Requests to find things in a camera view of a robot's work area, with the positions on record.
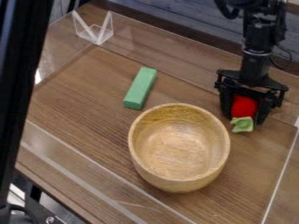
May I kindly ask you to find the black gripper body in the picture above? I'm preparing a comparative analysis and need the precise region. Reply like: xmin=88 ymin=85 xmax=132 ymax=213
xmin=215 ymin=69 xmax=288 ymax=109

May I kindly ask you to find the clear acrylic front wall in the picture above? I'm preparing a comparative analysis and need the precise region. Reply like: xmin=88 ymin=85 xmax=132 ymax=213
xmin=16 ymin=122 xmax=195 ymax=224

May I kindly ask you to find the black foreground post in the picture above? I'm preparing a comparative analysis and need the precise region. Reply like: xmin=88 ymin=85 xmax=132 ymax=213
xmin=0 ymin=0 xmax=53 ymax=209

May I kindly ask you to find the clear acrylic corner bracket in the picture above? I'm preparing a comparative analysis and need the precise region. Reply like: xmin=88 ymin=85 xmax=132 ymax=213
xmin=71 ymin=11 xmax=113 ymax=46

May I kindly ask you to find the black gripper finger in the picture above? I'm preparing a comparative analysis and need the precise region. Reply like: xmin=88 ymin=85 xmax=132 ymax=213
xmin=219 ymin=87 xmax=233 ymax=118
xmin=255 ymin=97 xmax=273 ymax=125

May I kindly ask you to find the black table leg frame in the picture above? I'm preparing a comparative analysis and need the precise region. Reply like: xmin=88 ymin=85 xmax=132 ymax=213
xmin=0 ymin=183 xmax=68 ymax=224

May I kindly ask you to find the wooden bowl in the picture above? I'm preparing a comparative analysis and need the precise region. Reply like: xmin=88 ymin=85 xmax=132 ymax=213
xmin=127 ymin=103 xmax=231 ymax=193

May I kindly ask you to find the green rectangular block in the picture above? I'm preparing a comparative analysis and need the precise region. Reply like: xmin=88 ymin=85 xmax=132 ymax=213
xmin=124 ymin=67 xmax=156 ymax=109

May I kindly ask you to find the red plush fruit green stem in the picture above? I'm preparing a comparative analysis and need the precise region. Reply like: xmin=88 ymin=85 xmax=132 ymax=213
xmin=229 ymin=94 xmax=257 ymax=133

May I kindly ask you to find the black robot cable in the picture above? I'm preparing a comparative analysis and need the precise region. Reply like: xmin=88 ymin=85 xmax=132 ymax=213
xmin=269 ymin=43 xmax=299 ymax=72

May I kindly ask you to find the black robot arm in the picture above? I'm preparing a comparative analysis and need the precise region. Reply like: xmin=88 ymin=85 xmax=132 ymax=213
xmin=213 ymin=0 xmax=288 ymax=125

